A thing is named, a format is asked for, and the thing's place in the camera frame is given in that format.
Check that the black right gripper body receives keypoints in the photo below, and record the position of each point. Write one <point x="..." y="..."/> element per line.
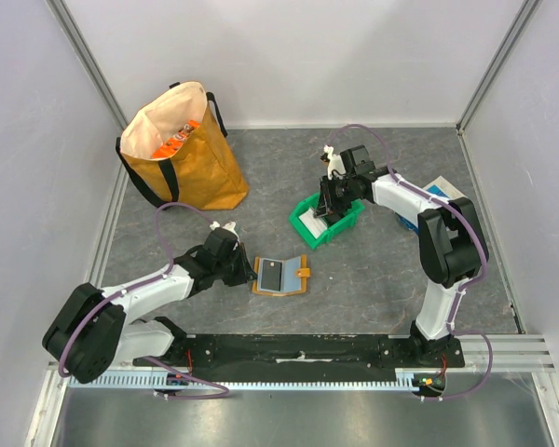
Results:
<point x="329" y="199"/>

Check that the black VIP credit card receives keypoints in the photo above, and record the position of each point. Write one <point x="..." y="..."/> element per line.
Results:
<point x="270" y="275"/>

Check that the white card stack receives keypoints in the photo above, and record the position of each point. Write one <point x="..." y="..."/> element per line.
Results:
<point x="316" y="226"/>

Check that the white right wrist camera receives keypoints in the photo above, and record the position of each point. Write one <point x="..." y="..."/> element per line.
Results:
<point x="334" y="164"/>

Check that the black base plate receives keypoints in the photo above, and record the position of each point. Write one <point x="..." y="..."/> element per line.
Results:
<point x="215" y="351"/>

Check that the green plastic bin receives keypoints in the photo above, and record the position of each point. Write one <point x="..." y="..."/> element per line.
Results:
<point x="335" y="227"/>

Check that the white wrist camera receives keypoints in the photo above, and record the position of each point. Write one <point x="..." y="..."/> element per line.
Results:
<point x="334" y="164"/>
<point x="228" y="227"/>

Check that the orange snack packet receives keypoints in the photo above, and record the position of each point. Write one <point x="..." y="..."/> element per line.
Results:
<point x="176" y="141"/>

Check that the white slotted cable duct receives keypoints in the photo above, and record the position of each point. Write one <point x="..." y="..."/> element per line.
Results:
<point x="161" y="380"/>

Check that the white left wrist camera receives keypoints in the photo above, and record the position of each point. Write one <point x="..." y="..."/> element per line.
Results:
<point x="228" y="227"/>

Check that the orange leather card holder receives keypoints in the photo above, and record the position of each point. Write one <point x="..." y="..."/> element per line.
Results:
<point x="295" y="275"/>

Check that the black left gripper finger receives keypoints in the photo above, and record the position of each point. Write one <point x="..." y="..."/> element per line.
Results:
<point x="250" y="274"/>
<point x="241" y="258"/>

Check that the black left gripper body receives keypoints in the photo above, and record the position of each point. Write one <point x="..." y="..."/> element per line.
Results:
<point x="228" y="269"/>

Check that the brown tote bag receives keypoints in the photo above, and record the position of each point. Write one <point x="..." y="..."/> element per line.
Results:
<point x="204" y="173"/>

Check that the blue white box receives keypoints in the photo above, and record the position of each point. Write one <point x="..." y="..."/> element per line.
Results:
<point x="439" y="187"/>

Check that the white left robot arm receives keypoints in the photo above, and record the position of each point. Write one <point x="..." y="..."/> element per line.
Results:
<point x="96" y="328"/>

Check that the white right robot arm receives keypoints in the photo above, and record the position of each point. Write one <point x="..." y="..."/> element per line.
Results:
<point x="451" y="244"/>

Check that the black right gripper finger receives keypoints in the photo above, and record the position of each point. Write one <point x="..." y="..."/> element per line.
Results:
<point x="323" y="206"/>
<point x="335" y="199"/>

